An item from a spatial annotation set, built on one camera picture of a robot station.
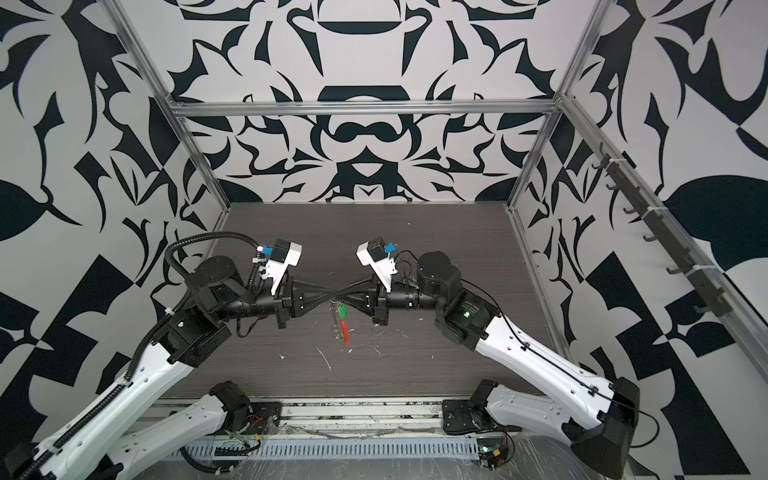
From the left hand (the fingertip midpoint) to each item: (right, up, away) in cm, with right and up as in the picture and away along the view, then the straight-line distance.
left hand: (335, 288), depth 55 cm
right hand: (+1, -2, 0) cm, 2 cm away
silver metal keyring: (-1, -6, +8) cm, 11 cm away
